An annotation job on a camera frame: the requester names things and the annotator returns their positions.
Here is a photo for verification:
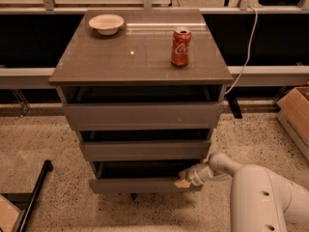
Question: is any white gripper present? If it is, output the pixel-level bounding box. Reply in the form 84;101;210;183
174;163;209;189

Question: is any grey drawer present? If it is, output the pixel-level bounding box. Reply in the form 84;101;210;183
90;159;201;193
63;102;222;131
80;140;211;161

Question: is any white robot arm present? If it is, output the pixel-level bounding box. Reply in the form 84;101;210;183
175;152;309;232

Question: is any grey drawer cabinet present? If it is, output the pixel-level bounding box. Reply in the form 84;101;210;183
48;9;234;188

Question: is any black table leg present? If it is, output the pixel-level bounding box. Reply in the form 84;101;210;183
226;94;242;119

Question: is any cardboard box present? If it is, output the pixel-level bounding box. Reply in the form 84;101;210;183
277;87;309;161

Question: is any black metal bar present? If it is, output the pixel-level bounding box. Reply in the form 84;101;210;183
16;159;53;232

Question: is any red cola can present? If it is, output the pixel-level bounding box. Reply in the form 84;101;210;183
171;26;192;67

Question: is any white paper bowl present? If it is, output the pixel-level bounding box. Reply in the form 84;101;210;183
89;14;125;36

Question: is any white cable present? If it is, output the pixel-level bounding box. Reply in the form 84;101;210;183
223;6;259;96

